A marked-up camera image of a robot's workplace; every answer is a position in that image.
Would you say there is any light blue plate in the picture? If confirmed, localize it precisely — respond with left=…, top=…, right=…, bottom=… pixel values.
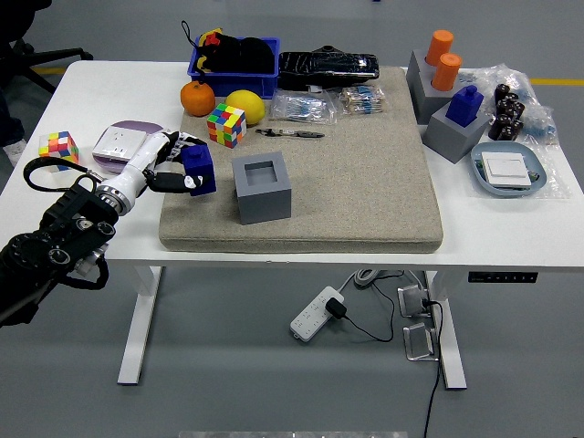
left=470, top=140, right=548, bottom=199

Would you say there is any yellow lemon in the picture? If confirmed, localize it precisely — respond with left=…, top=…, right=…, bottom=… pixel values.
left=226, top=89, right=266, bottom=127

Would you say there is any black cloth pouch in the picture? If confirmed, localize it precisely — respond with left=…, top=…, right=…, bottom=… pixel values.
left=181, top=20, right=277, bottom=74

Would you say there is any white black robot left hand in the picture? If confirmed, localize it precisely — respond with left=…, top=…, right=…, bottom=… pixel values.
left=105, top=130, right=207, bottom=209

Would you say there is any long black cable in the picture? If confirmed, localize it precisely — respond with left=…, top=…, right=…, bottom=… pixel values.
left=420, top=298, right=444, bottom=438

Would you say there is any black wrapped flat device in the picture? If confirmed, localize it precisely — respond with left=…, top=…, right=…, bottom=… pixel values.
left=276, top=44, right=381, bottom=91

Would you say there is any green circuit board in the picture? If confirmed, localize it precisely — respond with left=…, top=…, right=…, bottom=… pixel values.
left=473, top=159, right=543, bottom=189

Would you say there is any black adapter with cable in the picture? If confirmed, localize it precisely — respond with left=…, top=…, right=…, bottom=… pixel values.
left=324, top=269, right=406, bottom=343

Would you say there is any black-edged colour cube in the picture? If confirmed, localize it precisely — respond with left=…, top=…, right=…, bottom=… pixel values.
left=206, top=102, right=248, bottom=149

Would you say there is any clear bag with blue parts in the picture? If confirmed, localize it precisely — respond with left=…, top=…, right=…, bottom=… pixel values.
left=458, top=63, right=558, bottom=146

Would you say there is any metal pedal frame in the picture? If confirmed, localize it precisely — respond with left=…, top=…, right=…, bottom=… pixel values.
left=396, top=285, right=434, bottom=318
left=401, top=322, right=440, bottom=362

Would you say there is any white wall socket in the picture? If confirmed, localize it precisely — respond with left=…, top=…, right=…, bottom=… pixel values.
left=92, top=125, right=150, bottom=162

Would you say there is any yellow red toy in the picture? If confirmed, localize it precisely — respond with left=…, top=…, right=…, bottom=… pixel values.
left=196, top=27, right=224, bottom=73

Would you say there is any bag of tan resistors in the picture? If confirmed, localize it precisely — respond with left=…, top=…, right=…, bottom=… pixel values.
left=338, top=84, right=389, bottom=116

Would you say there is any orange fruit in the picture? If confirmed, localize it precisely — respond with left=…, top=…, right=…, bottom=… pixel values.
left=180, top=80, right=216, bottom=119

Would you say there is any black slim hand tool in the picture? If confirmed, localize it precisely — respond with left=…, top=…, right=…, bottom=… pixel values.
left=255, top=127, right=326, bottom=140

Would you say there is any blue plastic bin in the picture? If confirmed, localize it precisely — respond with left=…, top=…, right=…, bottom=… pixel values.
left=186, top=36, right=281, bottom=99

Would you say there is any blue seal stamp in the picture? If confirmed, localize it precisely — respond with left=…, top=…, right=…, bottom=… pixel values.
left=181, top=143, right=217, bottom=198
left=445, top=85, right=484, bottom=127

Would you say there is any orange cylinder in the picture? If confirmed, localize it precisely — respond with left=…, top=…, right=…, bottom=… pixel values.
left=431, top=52, right=464, bottom=91
left=424, top=29, right=455, bottom=65

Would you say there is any black office chair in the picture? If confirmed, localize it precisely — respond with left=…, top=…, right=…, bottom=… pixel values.
left=0, top=0, right=95, bottom=95

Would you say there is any white power cord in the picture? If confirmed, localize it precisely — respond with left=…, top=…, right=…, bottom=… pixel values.
left=336, top=267, right=430, bottom=293

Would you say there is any white power strip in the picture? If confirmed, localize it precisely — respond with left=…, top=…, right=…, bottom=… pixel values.
left=289, top=286, right=346, bottom=343

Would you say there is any grey-brown mat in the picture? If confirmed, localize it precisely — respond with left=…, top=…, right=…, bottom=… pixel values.
left=158, top=67, right=444, bottom=255

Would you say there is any purple plate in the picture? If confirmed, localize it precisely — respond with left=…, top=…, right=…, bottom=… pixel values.
left=92, top=120, right=165, bottom=174

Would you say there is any grey square seal holder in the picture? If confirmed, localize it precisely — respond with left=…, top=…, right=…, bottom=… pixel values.
left=422, top=100, right=495, bottom=164
left=231, top=152, right=293, bottom=226

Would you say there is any white square switch panel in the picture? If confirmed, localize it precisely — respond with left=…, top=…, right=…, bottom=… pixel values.
left=481, top=152, right=533, bottom=187

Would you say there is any tall grey double holder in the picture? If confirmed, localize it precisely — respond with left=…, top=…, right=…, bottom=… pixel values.
left=405, top=48, right=462, bottom=125

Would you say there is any white table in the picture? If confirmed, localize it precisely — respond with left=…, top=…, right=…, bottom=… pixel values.
left=0, top=60, right=584, bottom=391

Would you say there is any black desk control panel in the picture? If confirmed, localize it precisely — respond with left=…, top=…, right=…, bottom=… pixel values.
left=467, top=271, right=538, bottom=284

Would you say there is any bag of blue resistors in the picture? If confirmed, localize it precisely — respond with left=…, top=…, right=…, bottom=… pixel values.
left=268, top=89, right=339, bottom=125

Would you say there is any person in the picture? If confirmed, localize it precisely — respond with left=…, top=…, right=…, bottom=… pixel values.
left=0, top=84, right=28, bottom=166

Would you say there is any white-edged pastel colour cube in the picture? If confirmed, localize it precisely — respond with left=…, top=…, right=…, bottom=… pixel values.
left=37, top=130, right=80, bottom=173

